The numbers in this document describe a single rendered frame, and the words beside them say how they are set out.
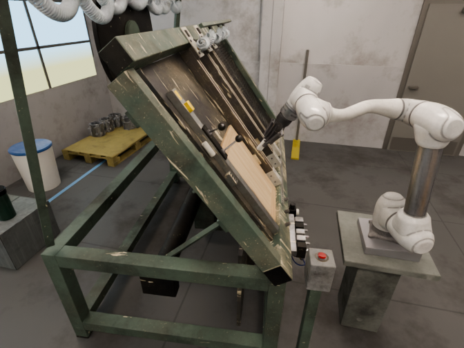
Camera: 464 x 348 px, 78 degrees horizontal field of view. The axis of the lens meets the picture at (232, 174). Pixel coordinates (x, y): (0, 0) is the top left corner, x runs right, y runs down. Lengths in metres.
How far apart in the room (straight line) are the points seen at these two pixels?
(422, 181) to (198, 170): 1.05
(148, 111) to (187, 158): 0.24
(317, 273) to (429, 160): 0.73
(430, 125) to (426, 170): 0.23
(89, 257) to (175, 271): 0.50
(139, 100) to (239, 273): 0.99
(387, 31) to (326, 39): 0.81
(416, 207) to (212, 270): 1.08
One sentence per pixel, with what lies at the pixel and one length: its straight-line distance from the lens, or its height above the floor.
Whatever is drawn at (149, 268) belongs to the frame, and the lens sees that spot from 1.69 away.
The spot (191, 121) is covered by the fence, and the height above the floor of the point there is 1.53.
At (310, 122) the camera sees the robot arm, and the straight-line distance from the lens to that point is 1.20.
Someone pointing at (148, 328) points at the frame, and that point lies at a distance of 2.20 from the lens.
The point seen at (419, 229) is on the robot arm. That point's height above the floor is 1.05.
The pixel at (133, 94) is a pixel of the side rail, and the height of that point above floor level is 1.72.
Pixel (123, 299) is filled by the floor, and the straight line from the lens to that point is 2.63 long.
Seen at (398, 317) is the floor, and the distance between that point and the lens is 2.70.
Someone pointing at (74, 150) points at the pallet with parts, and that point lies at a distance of 4.93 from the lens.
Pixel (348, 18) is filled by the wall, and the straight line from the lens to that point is 4.92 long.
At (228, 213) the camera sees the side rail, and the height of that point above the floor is 1.19.
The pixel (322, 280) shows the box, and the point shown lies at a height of 0.83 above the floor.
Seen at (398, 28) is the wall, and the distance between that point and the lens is 5.05.
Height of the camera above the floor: 1.99
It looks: 29 degrees down
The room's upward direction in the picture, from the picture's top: straight up
